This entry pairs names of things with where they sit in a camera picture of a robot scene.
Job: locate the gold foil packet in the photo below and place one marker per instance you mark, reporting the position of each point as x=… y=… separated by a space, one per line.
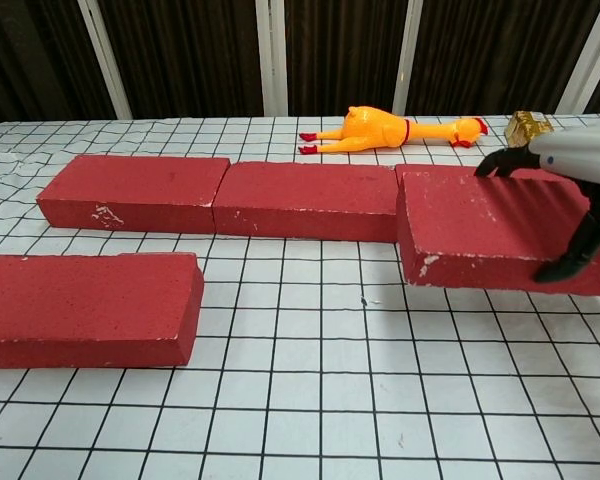
x=522 y=127

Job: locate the white slanted frame post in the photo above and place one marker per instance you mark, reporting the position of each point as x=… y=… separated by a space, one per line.
x=105 y=60
x=407 y=55
x=587 y=55

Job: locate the red brick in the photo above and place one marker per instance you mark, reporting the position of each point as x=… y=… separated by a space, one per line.
x=430 y=168
x=455 y=220
x=130 y=185
x=305 y=195
x=80 y=300

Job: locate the yellow rubber chicken toy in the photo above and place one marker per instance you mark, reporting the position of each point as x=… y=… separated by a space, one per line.
x=375 y=127

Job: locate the white slotted metal post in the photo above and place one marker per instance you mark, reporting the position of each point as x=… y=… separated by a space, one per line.
x=272 y=55

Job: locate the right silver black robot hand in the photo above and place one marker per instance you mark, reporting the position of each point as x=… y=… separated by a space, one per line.
x=580 y=155

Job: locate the white black grid tablecloth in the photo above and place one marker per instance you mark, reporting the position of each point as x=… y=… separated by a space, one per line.
x=300 y=410

